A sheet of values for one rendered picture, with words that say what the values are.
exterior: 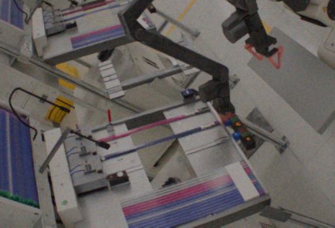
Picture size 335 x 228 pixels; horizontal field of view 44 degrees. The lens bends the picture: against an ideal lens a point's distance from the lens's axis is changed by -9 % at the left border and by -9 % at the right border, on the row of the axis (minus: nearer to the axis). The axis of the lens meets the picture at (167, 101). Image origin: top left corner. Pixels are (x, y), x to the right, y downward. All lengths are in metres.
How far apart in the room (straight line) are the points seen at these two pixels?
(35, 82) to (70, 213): 1.28
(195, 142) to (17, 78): 1.28
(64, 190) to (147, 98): 1.41
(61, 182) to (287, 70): 1.06
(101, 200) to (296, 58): 1.02
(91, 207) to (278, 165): 1.26
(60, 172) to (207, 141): 0.62
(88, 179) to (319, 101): 0.96
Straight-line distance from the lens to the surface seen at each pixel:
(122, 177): 1.72
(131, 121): 2.03
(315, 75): 1.86
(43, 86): 2.76
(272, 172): 2.60
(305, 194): 2.42
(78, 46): 2.69
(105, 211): 1.68
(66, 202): 1.64
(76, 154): 1.84
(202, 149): 1.83
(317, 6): 1.74
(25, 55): 2.60
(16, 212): 1.48
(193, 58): 1.72
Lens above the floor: 1.99
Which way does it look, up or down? 34 degrees down
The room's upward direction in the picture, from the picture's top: 63 degrees counter-clockwise
